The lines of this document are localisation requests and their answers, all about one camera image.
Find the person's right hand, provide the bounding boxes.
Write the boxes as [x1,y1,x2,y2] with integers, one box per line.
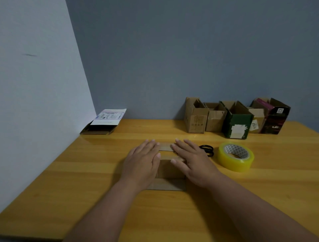
[170,138,221,189]

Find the person's left hand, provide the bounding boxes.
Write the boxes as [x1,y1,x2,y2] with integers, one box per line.
[119,139,162,192]

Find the black scissors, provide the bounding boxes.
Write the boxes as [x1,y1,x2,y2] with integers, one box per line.
[199,144,215,158]

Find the yellow tape roll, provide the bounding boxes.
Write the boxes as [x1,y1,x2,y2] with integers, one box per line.
[218,142,255,173]

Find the plain brown carton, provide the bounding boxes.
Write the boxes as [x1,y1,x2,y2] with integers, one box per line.
[184,97,210,134]

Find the brown carton with label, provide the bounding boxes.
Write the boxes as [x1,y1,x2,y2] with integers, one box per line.
[203,102,228,133]

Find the green box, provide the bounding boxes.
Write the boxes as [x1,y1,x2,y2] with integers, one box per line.
[219,100,255,140]

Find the black box white label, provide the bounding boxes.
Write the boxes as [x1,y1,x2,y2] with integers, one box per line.
[79,108,127,135]

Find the small brown cardboard box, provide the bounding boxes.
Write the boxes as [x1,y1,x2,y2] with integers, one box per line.
[247,106,265,134]

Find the pink and black carton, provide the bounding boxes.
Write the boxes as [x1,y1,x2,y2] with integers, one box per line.
[250,97,291,135]

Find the person's right forearm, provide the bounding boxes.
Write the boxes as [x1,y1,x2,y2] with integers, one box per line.
[205,173,319,242]

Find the person's left forearm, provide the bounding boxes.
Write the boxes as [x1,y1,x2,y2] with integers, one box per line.
[62,178,140,242]

